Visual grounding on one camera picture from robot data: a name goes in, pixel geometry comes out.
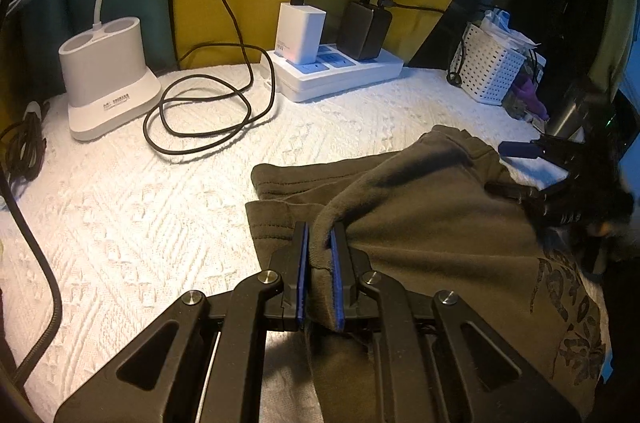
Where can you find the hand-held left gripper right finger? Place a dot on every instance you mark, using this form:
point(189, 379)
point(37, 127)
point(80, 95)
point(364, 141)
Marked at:
point(338, 275)

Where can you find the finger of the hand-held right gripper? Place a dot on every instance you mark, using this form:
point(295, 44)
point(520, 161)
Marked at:
point(515, 149)
point(515, 192)

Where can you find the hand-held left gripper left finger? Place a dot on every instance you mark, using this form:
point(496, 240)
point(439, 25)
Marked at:
point(300, 275)

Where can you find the dark olive shirt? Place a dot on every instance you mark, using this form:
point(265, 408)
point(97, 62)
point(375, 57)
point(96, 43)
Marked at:
point(440, 243)

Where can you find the small grey figurine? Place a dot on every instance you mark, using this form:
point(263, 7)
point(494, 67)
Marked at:
point(514, 107)

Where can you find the purple plush toy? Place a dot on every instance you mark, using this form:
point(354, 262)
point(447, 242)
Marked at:
point(531, 95)

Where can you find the stainless steel tumbler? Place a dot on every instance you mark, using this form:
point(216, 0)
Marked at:
point(570, 113)

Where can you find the white plastic basket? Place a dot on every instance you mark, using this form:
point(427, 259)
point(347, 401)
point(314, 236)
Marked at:
point(490, 70)

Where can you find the white and blue packets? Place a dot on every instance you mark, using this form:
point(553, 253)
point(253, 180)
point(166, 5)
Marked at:
point(500, 25)

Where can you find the black panel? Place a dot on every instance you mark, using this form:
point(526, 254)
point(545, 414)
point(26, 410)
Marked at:
point(450, 28)

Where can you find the white textured tablecloth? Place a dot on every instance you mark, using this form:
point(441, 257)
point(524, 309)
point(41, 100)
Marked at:
point(150, 213)

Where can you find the white power strip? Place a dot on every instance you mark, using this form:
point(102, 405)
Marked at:
point(340, 75)

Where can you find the black charger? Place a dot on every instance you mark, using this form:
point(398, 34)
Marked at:
point(365, 30)

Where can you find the white charger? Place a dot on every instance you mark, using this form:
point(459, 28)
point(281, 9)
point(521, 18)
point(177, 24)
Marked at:
point(300, 33)

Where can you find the white desk lamp base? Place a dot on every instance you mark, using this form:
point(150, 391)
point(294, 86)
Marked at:
point(107, 73)

